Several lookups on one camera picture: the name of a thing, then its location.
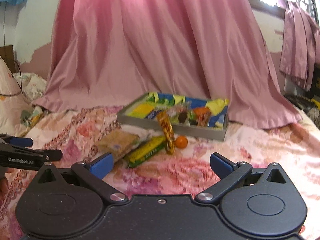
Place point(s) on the clear bag of noodle snack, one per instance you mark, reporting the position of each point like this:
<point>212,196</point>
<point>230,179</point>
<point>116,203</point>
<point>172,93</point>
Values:
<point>122,141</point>

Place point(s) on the black bag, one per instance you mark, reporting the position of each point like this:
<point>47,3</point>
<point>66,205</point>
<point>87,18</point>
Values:
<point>306,105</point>

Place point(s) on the large pink curtain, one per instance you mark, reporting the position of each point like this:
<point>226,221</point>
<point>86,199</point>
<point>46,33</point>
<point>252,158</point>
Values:
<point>109,52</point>

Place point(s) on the person's left hand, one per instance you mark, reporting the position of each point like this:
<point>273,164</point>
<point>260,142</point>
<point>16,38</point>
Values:
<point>4,181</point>

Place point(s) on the small orange fruit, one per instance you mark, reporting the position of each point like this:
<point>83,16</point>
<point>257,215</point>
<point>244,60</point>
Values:
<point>181,142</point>

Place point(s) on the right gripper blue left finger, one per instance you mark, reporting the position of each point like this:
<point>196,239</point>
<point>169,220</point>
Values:
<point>91,176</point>

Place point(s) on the floral pillow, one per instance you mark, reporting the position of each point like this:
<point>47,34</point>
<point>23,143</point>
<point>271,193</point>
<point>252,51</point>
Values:
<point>18,115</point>

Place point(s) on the brown gold snack stick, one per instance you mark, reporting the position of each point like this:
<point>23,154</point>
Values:
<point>165,124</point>

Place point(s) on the small pink curtain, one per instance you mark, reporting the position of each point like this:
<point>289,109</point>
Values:
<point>300,51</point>

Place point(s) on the yellow snack bar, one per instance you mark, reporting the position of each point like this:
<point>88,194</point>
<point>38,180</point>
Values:
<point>145,151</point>

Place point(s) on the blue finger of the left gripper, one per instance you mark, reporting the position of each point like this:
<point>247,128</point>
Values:
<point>17,141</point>
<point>51,155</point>

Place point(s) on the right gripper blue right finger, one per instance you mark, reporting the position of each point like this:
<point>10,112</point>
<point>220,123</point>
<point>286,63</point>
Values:
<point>232,176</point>

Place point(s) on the grey tray with colourful lining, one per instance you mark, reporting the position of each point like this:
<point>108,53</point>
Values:
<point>135,112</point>

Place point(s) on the clear candy pack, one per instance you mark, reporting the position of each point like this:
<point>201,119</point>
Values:
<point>178,114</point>

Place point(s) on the dark blue sachet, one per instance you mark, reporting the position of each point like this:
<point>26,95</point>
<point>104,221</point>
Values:
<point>152,115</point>

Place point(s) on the orange snack wrapper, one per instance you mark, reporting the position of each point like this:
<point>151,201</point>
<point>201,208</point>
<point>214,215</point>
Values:
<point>202,116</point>

